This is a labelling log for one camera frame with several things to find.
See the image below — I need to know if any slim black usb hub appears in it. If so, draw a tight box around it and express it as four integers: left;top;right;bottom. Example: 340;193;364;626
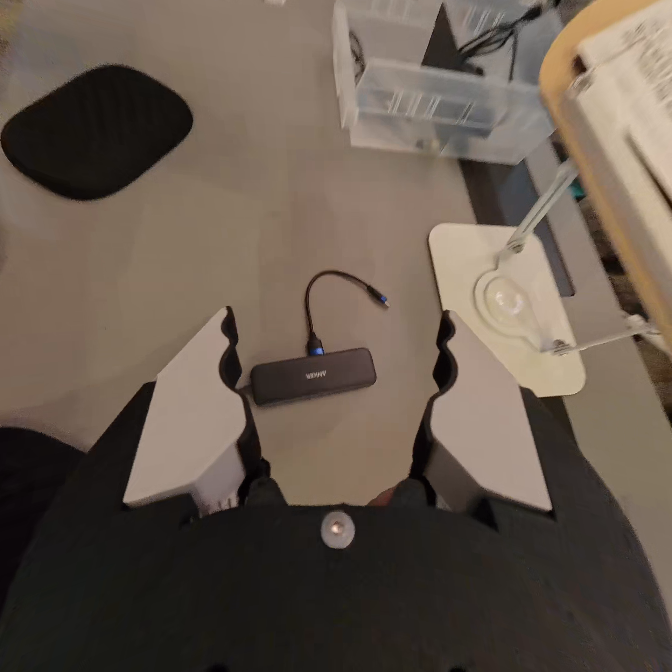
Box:
249;348;378;408

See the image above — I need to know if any blue usb cable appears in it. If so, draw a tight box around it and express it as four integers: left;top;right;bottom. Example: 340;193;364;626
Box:
304;269;392;359

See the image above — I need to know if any black bin divider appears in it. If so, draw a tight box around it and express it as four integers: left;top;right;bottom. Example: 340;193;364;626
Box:
420;9;465;76

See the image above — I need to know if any black spare cable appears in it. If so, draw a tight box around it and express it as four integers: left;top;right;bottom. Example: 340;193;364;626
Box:
456;3;549;60

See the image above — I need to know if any white stand base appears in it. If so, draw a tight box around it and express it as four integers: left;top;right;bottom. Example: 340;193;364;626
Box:
428;158;664;399

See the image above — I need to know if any instruction sheet on stand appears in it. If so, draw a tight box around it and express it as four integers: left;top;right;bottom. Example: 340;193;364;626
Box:
539;0;672;328

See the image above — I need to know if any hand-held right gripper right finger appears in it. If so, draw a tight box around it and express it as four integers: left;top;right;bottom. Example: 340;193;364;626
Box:
410;310;555;515

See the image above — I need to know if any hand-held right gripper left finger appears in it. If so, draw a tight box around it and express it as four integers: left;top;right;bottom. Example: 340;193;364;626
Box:
123;306;261;515

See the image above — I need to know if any clear plastic bin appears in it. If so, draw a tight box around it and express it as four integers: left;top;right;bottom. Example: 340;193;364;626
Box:
332;0;559;167

